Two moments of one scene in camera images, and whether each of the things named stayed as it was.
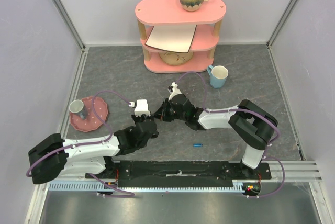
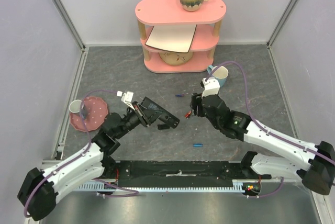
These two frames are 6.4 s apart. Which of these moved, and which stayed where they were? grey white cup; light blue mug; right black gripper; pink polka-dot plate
Moved: right black gripper
Stayed: light blue mug; pink polka-dot plate; grey white cup
